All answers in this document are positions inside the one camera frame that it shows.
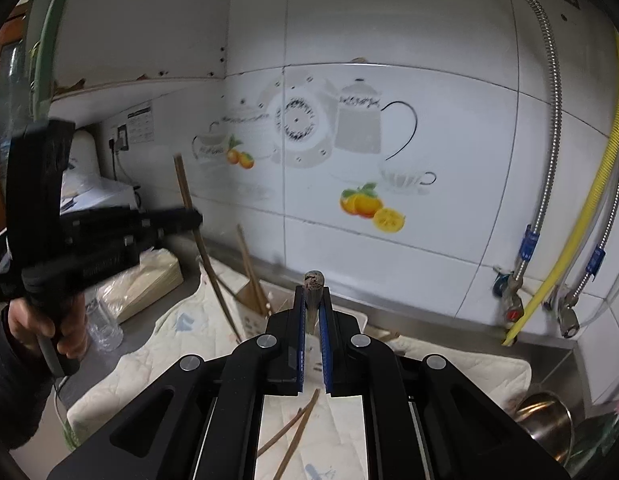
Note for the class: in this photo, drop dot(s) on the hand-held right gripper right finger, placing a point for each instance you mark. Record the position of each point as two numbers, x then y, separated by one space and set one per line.
325 345

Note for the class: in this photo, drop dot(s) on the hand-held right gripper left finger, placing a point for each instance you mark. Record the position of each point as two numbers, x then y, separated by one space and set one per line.
300 340

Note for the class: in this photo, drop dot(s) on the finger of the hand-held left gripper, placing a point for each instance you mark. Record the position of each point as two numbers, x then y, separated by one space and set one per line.
174 220
147 240

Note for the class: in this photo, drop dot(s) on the wooden chopstick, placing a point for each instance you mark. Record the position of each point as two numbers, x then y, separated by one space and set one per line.
284 427
187 195
249 265
299 430
313 290

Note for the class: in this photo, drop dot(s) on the cream plastic chopstick holder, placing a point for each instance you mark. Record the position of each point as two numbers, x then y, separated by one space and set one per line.
252 324

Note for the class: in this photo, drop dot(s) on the person's left hand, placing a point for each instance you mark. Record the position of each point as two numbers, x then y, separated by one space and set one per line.
21 322

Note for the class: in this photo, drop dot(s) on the bagged beige paper stack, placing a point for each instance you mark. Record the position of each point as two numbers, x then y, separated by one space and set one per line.
149 280

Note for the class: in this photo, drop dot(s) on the white appliance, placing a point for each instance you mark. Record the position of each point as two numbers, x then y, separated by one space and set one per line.
84 157

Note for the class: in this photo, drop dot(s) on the clear glass cup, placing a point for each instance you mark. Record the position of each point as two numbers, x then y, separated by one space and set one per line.
106 330

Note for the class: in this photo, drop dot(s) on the quilted printed mat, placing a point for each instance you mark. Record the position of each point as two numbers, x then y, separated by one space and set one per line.
154 350

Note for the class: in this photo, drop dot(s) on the green cabinet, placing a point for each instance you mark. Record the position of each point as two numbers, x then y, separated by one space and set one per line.
41 75

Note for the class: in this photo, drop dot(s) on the steel pot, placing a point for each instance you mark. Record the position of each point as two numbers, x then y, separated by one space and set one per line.
549 425

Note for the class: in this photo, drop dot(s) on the steel angle valve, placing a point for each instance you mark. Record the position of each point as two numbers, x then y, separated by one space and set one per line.
567 317

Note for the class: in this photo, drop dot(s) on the green printed bag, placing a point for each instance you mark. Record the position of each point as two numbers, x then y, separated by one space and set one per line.
599 435

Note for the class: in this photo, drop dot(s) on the wall socket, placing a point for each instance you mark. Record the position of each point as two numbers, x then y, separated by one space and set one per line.
121 140

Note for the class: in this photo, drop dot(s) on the wall notice sticker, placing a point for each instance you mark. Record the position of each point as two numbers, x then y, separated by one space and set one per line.
141 124

